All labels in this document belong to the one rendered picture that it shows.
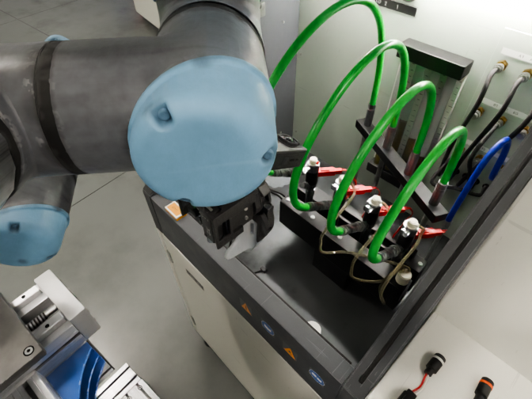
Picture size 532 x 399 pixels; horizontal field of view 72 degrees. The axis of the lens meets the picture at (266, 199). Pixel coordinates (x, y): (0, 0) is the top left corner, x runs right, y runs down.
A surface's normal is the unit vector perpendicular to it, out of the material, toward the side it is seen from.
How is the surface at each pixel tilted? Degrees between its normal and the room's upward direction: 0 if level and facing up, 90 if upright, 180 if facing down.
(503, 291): 76
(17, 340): 0
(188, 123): 90
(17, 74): 30
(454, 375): 0
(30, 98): 49
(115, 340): 0
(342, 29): 90
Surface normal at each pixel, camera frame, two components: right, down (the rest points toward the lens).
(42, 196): 0.69, -0.56
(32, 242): 0.19, 0.72
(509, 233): -0.70, 0.34
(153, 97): -0.54, -0.50
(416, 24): -0.72, 0.52
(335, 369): -0.01, -0.67
